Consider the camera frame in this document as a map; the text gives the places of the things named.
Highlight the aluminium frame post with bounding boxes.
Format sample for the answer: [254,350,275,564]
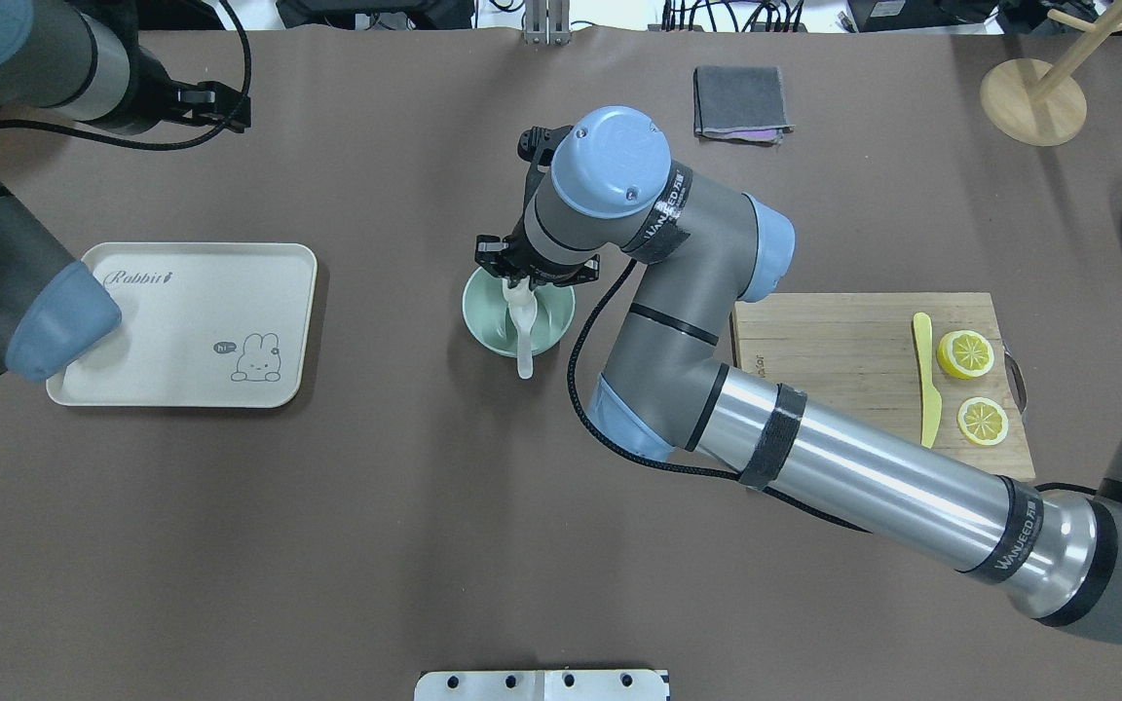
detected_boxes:
[522,0,573,46]

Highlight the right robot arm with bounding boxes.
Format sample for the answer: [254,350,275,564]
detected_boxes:
[473,105,1122,645]

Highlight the light green bowl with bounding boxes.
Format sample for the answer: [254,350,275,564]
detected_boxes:
[462,265,577,358]

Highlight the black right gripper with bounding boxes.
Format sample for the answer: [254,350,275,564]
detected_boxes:
[473,219,600,288]

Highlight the lemon half near handle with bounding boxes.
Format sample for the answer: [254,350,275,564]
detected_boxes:
[936,329,994,379]

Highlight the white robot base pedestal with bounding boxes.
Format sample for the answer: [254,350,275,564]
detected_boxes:
[413,668,672,700]

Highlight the grey folded cloth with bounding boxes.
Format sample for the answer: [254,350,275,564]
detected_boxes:
[692,65,795,145]

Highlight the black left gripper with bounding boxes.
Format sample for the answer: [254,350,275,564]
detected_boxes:
[128,49,252,133]

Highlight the lemon slice far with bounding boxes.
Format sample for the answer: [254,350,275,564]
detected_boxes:
[956,396,1010,448]

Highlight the wooden mug tree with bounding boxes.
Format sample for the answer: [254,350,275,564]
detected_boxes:
[980,1,1122,147]

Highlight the wooden cutting board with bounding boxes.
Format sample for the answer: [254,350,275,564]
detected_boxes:
[732,292,1036,482]

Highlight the beige rabbit tray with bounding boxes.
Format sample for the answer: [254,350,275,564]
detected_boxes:
[46,242,318,409]

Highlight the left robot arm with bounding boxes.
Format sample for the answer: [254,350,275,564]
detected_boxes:
[0,1,252,382]

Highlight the yellow plastic knife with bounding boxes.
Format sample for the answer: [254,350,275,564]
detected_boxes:
[912,312,942,448]

